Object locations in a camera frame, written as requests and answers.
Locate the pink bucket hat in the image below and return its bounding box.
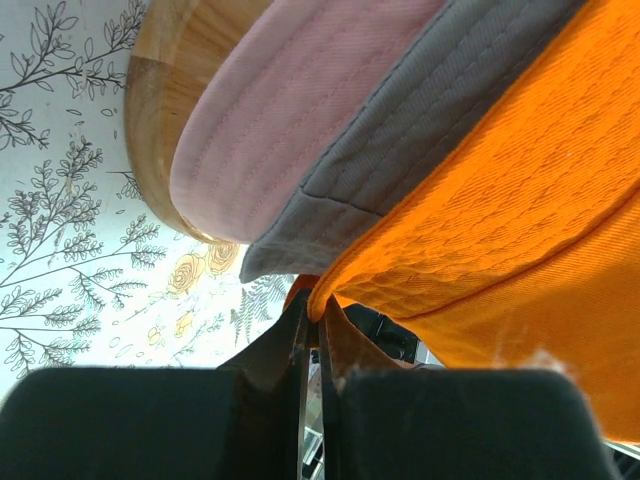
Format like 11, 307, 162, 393
170, 1, 441, 244

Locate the floral patterned table mat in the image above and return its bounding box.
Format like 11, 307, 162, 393
1, 1, 293, 393

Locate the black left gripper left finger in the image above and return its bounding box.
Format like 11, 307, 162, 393
1, 291, 309, 479

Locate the grey bucket hat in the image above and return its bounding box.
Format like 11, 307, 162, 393
240, 1, 581, 283

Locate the orange hat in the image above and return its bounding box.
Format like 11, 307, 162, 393
308, 1, 639, 444

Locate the wooden hat stand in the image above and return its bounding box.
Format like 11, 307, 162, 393
124, 0, 270, 243

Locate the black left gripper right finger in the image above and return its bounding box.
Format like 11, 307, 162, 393
319, 300, 619, 479

